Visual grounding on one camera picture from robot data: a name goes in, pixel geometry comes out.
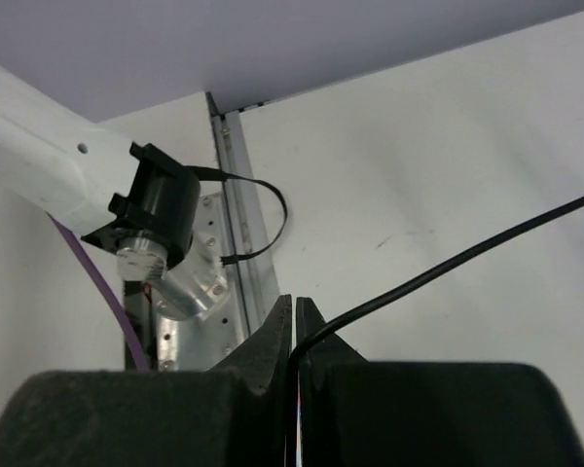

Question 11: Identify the thin black base wire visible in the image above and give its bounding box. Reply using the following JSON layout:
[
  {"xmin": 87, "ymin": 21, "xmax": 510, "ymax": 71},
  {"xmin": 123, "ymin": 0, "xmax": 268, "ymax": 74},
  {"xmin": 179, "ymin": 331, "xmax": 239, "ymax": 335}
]
[{"xmin": 184, "ymin": 164, "xmax": 289, "ymax": 267}]

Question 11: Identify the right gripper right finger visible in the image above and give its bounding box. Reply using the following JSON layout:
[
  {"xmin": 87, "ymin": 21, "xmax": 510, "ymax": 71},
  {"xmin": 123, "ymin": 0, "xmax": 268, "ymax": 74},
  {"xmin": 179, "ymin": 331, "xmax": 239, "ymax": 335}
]
[{"xmin": 295, "ymin": 294, "xmax": 371, "ymax": 467}]

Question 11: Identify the aluminium table edge rail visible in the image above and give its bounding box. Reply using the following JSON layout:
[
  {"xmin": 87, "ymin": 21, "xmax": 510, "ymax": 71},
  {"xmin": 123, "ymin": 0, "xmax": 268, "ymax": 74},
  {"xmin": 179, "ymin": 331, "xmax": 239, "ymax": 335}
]
[{"xmin": 205, "ymin": 92, "xmax": 279, "ymax": 336}]

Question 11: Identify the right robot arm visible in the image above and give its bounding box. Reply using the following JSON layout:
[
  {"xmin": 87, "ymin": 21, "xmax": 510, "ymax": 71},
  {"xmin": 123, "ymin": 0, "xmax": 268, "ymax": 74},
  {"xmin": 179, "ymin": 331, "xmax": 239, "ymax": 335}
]
[{"xmin": 0, "ymin": 66, "xmax": 298, "ymax": 466}]

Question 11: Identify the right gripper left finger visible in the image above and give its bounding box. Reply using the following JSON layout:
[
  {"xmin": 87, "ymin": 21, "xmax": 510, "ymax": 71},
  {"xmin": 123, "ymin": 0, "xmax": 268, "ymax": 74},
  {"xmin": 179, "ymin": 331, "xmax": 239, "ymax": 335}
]
[{"xmin": 208, "ymin": 295, "xmax": 292, "ymax": 395}]

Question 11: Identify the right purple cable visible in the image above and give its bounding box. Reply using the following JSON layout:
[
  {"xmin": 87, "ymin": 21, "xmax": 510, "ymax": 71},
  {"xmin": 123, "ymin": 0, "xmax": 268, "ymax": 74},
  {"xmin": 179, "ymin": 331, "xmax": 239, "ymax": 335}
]
[{"xmin": 48, "ymin": 213, "xmax": 152, "ymax": 372}]

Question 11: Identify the black headphone audio cable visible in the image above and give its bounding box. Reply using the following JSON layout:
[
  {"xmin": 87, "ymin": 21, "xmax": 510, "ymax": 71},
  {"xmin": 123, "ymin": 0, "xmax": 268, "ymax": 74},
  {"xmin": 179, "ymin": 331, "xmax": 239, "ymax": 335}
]
[{"xmin": 280, "ymin": 187, "xmax": 584, "ymax": 467}]

